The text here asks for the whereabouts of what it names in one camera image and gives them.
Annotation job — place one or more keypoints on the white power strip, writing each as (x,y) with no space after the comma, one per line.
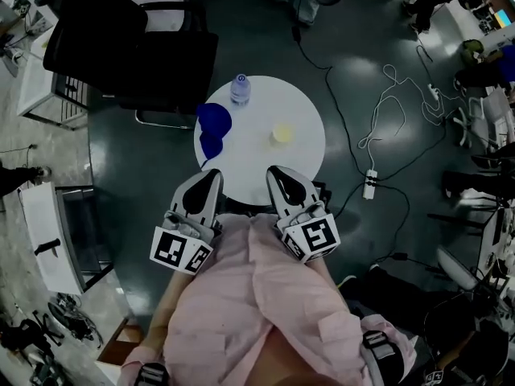
(370,184)
(433,92)

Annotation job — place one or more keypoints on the person's pink shirt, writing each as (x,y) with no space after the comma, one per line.
(249,304)

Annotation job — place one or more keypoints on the black office chair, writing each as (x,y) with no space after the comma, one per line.
(133,62)

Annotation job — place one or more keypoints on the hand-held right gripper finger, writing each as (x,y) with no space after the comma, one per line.
(275,199)
(310,195)

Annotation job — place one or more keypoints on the person's left forearm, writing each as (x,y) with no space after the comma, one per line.
(161,312)

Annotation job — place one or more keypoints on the person's right forearm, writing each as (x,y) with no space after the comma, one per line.
(322,269)

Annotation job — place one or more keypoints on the blue cloth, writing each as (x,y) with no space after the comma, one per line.
(213,129)

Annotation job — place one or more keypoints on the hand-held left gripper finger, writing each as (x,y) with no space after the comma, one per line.
(181,199)
(217,207)

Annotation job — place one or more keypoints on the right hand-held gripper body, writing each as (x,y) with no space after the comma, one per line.
(318,237)

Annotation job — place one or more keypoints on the white side table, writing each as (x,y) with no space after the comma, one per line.
(46,231)

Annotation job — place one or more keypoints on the green bag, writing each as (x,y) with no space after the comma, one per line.
(472,50)

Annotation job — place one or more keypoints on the yellow plastic cup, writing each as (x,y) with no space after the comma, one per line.
(283,133)

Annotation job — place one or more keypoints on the white metal-frame table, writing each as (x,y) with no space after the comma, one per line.
(36,91)

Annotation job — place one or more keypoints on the brown wooden cabinet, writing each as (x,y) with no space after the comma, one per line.
(120,342)

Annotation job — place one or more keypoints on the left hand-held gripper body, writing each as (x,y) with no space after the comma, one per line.
(173,251)

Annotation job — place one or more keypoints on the black equipment pile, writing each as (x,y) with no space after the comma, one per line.
(44,328)

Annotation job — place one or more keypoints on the black screen device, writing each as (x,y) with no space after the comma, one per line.
(324,195)

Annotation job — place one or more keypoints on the white swivel chair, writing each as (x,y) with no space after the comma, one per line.
(479,115)

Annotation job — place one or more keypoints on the clear plastic water bottle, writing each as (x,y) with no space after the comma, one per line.
(240,91)

